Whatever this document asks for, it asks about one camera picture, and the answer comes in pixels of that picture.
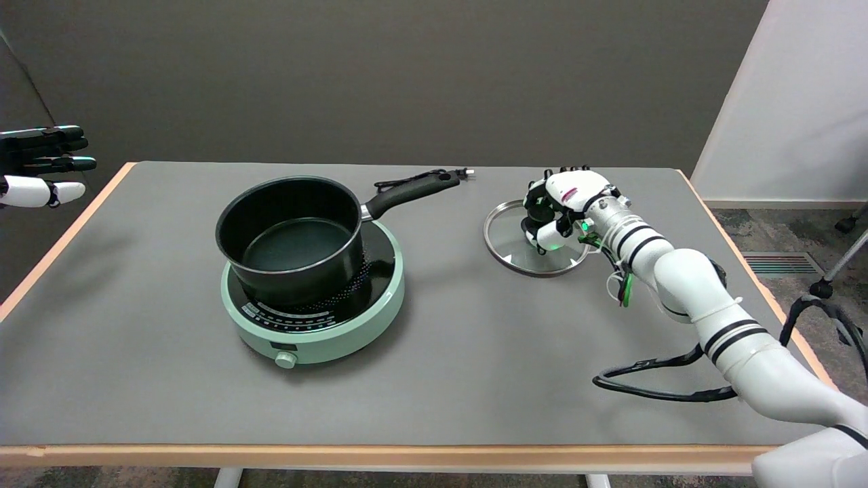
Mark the black saucepan with handle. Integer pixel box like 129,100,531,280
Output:
216,171,462,310

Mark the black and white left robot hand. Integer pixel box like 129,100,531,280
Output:
0,125,97,209

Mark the grey chair leg with caster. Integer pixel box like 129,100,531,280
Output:
808,229,868,300

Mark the mint green induction cooker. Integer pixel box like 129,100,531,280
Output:
220,220,406,370

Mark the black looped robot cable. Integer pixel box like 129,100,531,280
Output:
593,293,868,404

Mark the floor air vent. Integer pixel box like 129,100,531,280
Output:
741,252,825,277

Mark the green and black wrist wiring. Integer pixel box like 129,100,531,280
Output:
578,229,637,309

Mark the black chair caster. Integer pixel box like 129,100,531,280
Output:
835,207,868,235

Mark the glass pot lid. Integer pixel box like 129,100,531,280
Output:
484,200,593,277

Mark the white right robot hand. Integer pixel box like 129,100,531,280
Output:
522,165,631,256

